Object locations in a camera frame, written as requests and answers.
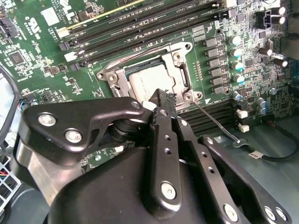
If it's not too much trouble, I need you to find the metal socket cover frame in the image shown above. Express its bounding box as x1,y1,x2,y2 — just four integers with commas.
112,52,190,105

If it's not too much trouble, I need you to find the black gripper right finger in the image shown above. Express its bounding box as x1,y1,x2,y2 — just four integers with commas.
167,92,292,224

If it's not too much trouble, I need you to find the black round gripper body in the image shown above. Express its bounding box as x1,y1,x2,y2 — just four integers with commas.
46,148,218,224

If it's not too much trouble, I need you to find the silver topped CPU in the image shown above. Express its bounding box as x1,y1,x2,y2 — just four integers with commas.
125,62,180,105

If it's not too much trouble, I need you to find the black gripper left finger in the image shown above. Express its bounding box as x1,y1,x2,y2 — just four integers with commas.
20,89,183,213

